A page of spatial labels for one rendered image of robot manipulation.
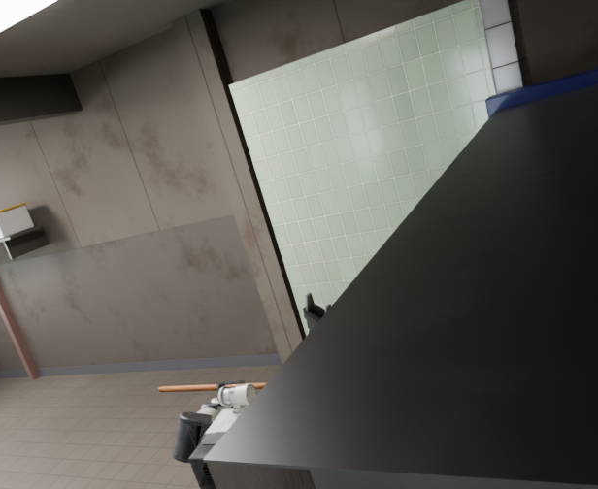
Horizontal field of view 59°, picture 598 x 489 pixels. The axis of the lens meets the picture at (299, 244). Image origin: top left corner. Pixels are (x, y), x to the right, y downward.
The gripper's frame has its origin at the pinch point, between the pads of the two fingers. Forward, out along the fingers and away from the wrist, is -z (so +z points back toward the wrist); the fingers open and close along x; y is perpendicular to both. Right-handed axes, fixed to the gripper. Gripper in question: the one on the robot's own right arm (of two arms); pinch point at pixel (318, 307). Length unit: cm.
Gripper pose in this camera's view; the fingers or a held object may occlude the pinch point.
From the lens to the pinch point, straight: 163.0
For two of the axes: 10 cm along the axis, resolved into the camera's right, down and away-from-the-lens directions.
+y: 7.0, -4.8, 5.3
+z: 1.1, 8.1, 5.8
